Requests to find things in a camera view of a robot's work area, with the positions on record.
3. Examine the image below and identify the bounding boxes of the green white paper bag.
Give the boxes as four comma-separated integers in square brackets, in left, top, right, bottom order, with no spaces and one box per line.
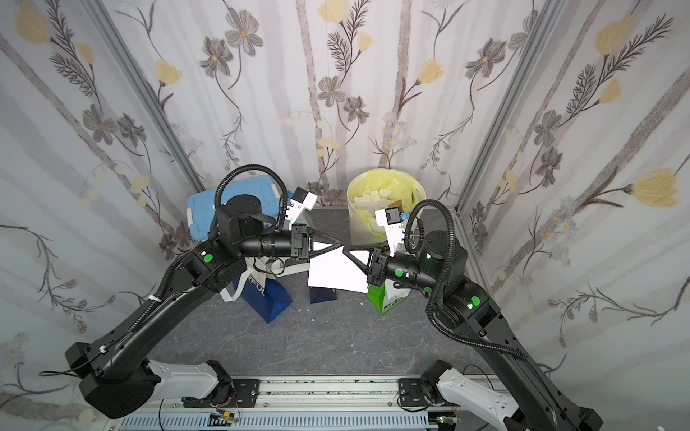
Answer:
[367,280,411,314]

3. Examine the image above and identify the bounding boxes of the navy paper bag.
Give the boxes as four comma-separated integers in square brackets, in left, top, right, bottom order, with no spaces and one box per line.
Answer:
[220,258,292,323]
[309,287,338,305]

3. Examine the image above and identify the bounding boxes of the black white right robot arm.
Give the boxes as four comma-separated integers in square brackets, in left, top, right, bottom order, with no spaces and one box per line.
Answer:
[343,199,603,430]

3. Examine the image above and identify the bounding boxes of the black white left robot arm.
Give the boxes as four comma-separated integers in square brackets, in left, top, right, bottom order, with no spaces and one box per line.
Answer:
[65,164,341,420]

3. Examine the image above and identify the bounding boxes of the torn paper pieces in bin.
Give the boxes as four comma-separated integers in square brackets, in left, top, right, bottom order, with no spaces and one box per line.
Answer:
[347,186,414,217]

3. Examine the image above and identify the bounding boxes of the cream round trash bin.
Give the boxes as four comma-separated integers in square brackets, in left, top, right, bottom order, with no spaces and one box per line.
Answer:
[346,168,427,247]

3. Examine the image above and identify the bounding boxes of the yellow-green bin liner bag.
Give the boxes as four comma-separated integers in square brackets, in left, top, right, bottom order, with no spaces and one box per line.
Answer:
[348,168,427,212]

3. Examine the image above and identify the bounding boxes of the blue lidded storage box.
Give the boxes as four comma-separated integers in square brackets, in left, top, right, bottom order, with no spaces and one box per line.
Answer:
[187,176,280,241]

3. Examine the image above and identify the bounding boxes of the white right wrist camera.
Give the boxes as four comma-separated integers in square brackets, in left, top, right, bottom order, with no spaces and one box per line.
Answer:
[375,206,410,257]

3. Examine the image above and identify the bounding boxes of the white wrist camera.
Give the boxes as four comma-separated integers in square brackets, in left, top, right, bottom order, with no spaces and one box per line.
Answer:
[375,206,410,257]
[286,188,318,229]

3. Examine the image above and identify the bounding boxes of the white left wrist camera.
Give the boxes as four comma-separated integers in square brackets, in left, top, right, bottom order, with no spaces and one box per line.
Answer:
[286,188,318,229]

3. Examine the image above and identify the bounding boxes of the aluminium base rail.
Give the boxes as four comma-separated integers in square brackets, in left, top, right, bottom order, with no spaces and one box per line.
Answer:
[105,369,531,430]

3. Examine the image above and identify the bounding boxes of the white slotted cable duct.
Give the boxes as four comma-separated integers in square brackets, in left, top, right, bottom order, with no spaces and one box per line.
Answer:
[113,411,438,430]

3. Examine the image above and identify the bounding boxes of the right aluminium frame post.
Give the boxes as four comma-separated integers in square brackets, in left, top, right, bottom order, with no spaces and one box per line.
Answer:
[454,0,566,214]

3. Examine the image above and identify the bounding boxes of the aluminium frame post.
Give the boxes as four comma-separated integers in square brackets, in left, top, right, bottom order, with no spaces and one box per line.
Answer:
[80,0,205,192]
[454,0,566,214]

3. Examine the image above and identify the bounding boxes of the left aluminium frame post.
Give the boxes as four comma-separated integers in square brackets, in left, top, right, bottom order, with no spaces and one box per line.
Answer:
[80,0,205,192]

